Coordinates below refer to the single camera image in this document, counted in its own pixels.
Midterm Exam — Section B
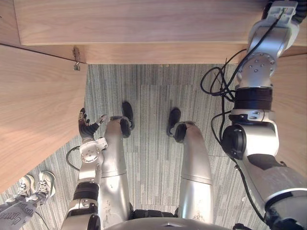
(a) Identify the silver left robot leg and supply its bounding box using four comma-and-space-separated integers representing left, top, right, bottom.
98, 115, 135, 223

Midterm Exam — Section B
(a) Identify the silver robot torso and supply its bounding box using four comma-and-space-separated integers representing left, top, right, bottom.
103, 209, 237, 230

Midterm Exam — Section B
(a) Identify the silver right robot leg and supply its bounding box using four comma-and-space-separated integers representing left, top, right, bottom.
173, 121, 214, 223

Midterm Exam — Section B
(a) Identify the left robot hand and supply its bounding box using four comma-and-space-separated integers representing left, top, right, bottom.
78, 107, 108, 139

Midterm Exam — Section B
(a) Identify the person's grey sneaker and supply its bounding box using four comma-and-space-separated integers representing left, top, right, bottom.
18, 174, 36, 197
35, 170, 56, 198

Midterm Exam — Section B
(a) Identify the large wooden cabinet door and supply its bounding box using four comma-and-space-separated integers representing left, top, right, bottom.
0, 44, 86, 194

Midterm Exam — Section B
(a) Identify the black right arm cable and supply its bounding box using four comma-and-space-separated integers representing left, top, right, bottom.
200, 49, 248, 149

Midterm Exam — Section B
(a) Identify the person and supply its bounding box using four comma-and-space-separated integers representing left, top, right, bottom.
0, 194, 46, 230

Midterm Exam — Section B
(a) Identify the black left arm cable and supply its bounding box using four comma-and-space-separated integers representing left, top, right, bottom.
66, 146, 82, 171

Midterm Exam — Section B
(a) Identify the light wooden cabinet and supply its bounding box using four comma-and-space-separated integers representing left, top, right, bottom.
13, 0, 307, 65

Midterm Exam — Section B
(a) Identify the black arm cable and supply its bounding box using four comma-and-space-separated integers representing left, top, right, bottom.
200, 49, 248, 149
66, 146, 82, 171

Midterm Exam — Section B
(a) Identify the silver robot leg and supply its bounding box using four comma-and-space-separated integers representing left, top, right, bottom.
98, 115, 135, 223
173, 121, 214, 223

